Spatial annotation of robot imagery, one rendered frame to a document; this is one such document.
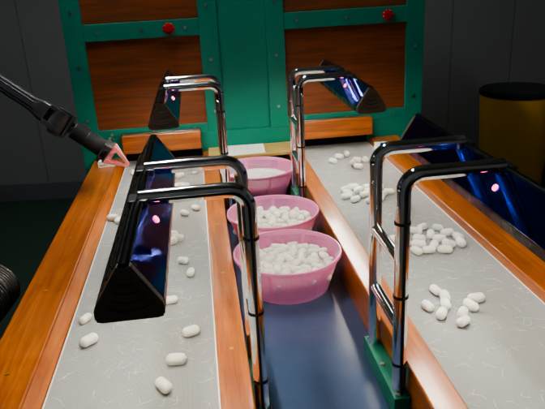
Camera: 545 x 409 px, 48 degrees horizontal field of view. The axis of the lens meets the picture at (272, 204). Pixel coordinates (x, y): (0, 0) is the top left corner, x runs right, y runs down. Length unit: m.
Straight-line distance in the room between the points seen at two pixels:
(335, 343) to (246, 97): 1.34
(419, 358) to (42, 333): 0.73
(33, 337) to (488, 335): 0.88
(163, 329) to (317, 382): 0.33
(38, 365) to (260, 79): 1.54
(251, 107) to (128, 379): 1.50
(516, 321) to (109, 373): 0.79
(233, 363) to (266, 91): 1.50
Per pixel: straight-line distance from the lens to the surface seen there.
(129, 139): 2.40
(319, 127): 2.43
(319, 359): 1.28
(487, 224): 1.70
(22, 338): 1.32
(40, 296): 1.47
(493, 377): 1.16
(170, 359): 1.17
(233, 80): 2.43
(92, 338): 1.28
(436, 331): 1.26
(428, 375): 1.10
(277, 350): 1.31
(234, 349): 1.16
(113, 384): 1.17
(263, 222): 1.77
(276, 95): 2.44
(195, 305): 1.36
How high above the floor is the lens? 1.40
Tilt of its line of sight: 20 degrees down
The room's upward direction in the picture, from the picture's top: 3 degrees counter-clockwise
